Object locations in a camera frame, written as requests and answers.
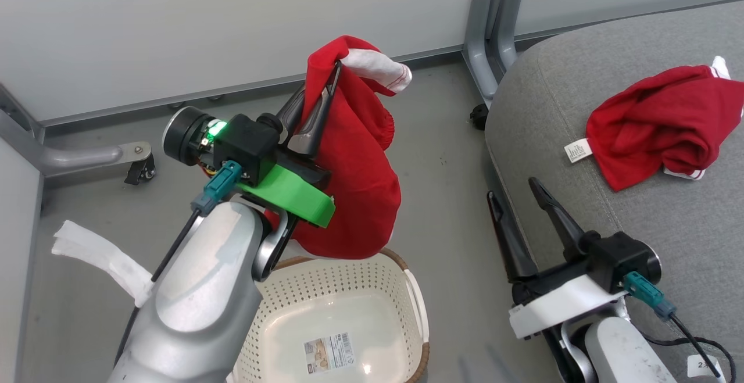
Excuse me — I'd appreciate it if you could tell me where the white cloth strip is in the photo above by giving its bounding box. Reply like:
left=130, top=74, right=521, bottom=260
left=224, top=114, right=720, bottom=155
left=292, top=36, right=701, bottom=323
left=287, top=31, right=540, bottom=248
left=51, top=220, right=155, bottom=308

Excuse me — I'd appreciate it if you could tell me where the white cable tag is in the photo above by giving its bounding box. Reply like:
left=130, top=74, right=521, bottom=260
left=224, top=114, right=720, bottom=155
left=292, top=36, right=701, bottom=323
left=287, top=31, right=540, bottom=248
left=687, top=355, right=728, bottom=380

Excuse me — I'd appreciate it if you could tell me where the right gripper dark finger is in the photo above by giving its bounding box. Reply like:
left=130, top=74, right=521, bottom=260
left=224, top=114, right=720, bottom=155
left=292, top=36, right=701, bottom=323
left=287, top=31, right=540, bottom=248
left=487, top=190, right=539, bottom=284
left=528, top=177, right=589, bottom=256

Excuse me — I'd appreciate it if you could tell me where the paper label in basket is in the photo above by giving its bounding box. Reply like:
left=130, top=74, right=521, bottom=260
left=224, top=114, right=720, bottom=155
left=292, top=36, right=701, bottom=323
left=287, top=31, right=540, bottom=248
left=303, top=331, right=357, bottom=375

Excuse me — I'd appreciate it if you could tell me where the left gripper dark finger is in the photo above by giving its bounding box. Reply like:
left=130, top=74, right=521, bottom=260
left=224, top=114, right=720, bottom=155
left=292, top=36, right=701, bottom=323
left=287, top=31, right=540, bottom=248
left=287, top=60, right=342, bottom=158
left=277, top=84, right=307, bottom=139

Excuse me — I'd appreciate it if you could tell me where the red garment with white tag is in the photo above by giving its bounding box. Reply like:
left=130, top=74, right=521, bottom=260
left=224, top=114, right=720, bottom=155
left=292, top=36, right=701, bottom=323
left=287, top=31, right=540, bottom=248
left=564, top=56, right=744, bottom=192

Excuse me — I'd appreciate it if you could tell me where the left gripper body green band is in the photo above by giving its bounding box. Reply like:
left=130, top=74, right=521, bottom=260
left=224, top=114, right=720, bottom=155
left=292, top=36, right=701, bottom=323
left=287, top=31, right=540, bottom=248
left=235, top=155, right=337, bottom=228

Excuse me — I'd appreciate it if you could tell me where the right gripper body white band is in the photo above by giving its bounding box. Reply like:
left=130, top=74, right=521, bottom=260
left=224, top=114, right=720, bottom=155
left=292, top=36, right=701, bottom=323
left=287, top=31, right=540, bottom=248
left=509, top=260, right=629, bottom=340

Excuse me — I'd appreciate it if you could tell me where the grey partition post double foot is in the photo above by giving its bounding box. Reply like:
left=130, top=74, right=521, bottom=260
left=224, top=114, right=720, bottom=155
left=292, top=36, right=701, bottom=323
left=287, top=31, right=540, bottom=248
left=463, top=0, right=525, bottom=103

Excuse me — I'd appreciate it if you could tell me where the arm cable teal connector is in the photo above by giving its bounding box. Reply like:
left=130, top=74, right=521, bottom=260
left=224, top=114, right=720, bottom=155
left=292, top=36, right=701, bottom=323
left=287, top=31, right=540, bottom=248
left=623, top=271, right=738, bottom=381
left=113, top=160, right=242, bottom=367

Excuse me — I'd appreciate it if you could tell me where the white perforated laundry basket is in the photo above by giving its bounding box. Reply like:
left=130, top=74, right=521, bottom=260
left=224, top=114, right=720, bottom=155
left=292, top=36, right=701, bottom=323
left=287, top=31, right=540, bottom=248
left=227, top=248, right=431, bottom=383

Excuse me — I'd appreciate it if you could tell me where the grey partition foot with bracket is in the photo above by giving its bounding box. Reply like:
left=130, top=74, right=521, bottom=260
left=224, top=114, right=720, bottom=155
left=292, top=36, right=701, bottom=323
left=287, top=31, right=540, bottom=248
left=0, top=84, right=153, bottom=178

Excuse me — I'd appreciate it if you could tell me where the black caster wheel with bracket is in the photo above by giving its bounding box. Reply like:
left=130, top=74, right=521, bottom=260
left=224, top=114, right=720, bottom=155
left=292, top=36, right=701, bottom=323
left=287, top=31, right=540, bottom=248
left=124, top=153, right=157, bottom=186

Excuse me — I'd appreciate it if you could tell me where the grey fabric sofa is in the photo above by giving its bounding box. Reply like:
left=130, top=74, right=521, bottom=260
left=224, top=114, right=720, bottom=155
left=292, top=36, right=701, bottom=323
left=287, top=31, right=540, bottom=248
left=484, top=1, right=744, bottom=383

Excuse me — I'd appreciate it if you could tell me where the right arm cable teal connector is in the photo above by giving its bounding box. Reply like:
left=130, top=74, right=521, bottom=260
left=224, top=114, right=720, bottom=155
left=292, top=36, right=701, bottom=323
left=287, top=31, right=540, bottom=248
left=623, top=271, right=738, bottom=381

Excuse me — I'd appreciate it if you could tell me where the red garment with white cuff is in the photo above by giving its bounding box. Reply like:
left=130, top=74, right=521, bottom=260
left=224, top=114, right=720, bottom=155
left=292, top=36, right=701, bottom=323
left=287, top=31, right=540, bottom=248
left=264, top=35, right=413, bottom=260

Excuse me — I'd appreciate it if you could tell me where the left arm cable teal connector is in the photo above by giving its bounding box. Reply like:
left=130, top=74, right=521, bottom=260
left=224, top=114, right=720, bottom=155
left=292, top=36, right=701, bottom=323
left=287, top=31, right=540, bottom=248
left=113, top=160, right=242, bottom=367

